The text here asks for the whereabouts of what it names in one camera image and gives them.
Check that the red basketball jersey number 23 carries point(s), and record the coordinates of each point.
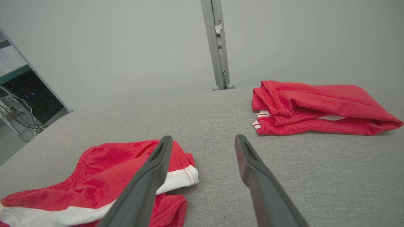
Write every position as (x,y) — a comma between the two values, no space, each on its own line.
(315,101)

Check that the grey partition joint post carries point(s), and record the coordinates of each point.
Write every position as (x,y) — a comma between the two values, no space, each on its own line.
(212,37)

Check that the red shorts with white trim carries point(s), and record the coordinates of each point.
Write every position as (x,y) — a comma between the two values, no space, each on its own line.
(104,170)

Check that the teal flat box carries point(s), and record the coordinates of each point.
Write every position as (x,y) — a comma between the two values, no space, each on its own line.
(15,75)

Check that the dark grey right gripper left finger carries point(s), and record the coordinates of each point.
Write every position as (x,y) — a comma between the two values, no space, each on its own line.
(142,189)

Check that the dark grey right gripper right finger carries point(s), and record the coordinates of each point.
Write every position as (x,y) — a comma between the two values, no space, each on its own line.
(265,189)

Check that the black computer tower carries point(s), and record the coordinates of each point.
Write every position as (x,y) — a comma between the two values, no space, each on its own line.
(34,94)

